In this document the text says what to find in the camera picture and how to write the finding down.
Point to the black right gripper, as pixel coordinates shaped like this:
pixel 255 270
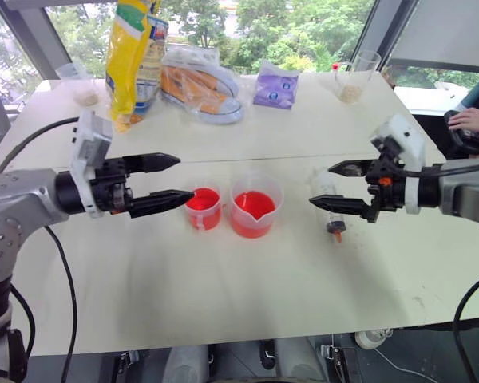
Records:
pixel 389 191

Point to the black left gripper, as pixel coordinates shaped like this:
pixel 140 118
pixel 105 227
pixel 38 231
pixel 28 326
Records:
pixel 109 187

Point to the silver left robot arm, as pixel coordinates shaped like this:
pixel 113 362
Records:
pixel 16 195

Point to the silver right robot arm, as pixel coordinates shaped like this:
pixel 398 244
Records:
pixel 467 187

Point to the clear plastic syringe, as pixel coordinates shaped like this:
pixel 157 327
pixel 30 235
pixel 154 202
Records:
pixel 335 223

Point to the small cup red liquid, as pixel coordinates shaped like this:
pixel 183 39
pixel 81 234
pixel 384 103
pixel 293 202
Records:
pixel 203 215

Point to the tall clear cup with grain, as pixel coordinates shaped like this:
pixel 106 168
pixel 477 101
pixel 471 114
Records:
pixel 351 93

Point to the large beaker red liquid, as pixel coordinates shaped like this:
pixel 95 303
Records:
pixel 251 225

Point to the short clear cup with grain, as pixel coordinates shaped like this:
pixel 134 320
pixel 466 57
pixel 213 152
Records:
pixel 85 97

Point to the person's bare hand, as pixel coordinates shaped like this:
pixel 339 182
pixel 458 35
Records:
pixel 473 119

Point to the orange canvas sneaker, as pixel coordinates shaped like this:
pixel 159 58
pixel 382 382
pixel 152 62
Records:
pixel 207 93

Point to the yellow snack bag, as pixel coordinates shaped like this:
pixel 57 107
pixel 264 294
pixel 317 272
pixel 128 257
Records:
pixel 123 80

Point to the small red object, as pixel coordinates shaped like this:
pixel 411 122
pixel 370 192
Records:
pixel 335 67

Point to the purple packet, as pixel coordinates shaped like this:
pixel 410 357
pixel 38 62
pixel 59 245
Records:
pixel 275 88

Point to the black handheld controller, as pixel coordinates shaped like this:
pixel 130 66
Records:
pixel 461 141

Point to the clear plastic bag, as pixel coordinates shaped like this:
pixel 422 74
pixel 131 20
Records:
pixel 183 58

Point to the white round floor object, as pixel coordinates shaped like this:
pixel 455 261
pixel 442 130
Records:
pixel 370 337

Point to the metal table clamp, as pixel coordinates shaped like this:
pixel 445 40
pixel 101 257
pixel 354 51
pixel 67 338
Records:
pixel 332 355
pixel 125 361

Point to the white roller blind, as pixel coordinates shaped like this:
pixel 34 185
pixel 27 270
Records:
pixel 443 32

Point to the grey rounded shape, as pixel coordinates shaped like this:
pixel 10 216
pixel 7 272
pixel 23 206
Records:
pixel 185 365
pixel 299 363

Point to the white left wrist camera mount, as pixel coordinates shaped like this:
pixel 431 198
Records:
pixel 88 147

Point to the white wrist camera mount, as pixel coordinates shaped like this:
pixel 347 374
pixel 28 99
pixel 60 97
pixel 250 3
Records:
pixel 407 139
pixel 88 147

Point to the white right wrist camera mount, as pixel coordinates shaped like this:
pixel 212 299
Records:
pixel 407 139

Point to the grey window frame pillar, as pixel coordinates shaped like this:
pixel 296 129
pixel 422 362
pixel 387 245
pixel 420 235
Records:
pixel 36 36

